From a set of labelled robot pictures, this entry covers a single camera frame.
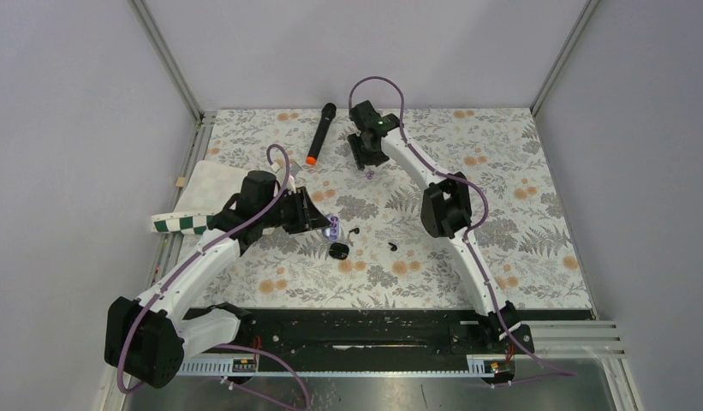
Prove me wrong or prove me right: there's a floral tablecloth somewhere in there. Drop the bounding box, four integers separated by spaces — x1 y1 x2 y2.
196 109 592 310

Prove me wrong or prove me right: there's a purple earbud charging case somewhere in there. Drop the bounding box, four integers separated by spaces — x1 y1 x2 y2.
322 214 341 242

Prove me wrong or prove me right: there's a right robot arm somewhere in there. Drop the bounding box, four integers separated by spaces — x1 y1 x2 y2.
349 100 534 354

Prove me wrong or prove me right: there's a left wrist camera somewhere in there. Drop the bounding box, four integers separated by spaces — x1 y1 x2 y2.
271 159 302 184

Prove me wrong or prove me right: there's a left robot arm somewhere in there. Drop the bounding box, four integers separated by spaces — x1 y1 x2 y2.
104 170 332 388

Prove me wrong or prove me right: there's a black earbud charging case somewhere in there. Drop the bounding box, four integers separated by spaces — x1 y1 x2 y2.
328 242 350 260

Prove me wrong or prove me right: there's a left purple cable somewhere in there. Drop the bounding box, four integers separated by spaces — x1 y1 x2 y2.
116 143 292 396

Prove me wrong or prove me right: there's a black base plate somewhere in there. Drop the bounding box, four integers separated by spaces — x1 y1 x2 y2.
177 307 535 374

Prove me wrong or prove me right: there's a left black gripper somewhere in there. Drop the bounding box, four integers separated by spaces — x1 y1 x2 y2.
260 187 331 235

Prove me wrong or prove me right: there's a green white checkered mat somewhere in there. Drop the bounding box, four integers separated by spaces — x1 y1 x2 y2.
150 160 248 235

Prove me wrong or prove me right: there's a black microphone orange tip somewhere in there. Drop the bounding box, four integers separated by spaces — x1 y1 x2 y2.
306 103 337 165

